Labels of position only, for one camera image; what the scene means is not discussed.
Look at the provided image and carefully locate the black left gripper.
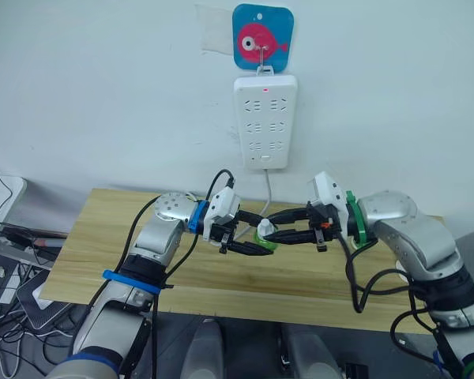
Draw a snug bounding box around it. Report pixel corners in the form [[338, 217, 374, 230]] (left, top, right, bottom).
[[211, 209, 277, 257]]

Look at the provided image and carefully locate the black flat board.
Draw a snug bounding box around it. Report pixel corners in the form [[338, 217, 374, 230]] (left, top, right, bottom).
[[0, 222, 69, 249]]

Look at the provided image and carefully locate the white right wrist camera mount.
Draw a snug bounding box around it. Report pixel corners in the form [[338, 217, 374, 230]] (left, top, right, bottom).
[[307, 171, 348, 235]]

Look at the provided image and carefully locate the white power strip cable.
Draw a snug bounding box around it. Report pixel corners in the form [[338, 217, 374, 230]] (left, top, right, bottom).
[[258, 168, 273, 222]]

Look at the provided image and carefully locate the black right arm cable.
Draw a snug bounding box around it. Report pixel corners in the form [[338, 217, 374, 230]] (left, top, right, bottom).
[[337, 231, 459, 373]]

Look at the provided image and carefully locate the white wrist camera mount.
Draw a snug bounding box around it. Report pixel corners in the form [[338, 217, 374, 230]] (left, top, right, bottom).
[[202, 187, 242, 242], [307, 171, 348, 235]]

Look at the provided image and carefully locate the white cable tangle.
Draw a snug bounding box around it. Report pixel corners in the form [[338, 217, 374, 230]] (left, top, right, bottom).
[[0, 307, 77, 379]]

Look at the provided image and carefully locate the metal wall hook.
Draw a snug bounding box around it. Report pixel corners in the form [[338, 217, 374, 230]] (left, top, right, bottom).
[[254, 42, 273, 71]]

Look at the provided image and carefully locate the grey rounded shape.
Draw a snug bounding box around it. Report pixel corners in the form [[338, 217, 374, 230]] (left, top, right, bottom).
[[279, 326, 341, 379]]

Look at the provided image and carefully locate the green white round object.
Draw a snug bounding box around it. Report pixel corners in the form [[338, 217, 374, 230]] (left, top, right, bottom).
[[351, 235, 379, 252]]

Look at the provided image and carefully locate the thin black cable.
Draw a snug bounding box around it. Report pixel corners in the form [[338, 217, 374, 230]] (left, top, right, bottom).
[[0, 166, 16, 232]]

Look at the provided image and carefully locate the clear tape patch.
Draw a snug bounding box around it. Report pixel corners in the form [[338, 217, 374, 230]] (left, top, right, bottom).
[[193, 3, 236, 55]]

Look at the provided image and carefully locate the white power strip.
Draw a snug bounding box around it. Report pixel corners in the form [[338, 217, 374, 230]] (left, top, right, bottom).
[[232, 65, 300, 172]]

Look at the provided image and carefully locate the blue arm cable strap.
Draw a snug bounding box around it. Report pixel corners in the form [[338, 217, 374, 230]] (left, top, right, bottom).
[[102, 268, 164, 295]]

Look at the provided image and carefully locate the blue fish wall hook plate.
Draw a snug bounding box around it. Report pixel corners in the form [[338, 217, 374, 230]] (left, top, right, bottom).
[[231, 2, 296, 73]]

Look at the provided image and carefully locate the grey flat device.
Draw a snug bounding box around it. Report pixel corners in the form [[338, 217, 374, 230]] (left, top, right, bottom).
[[14, 271, 77, 331]]

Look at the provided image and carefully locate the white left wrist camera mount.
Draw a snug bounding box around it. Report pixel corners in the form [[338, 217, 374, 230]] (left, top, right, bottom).
[[202, 187, 242, 242]]

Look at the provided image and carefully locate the green white mosquito repellent bottle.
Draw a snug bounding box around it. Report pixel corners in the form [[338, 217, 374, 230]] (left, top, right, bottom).
[[252, 218, 282, 256]]

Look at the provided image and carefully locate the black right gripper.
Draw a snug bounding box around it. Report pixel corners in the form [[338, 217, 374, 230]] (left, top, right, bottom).
[[264, 201, 342, 253]]

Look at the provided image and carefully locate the white box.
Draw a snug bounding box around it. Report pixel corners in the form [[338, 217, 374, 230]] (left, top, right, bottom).
[[0, 169, 28, 256]]

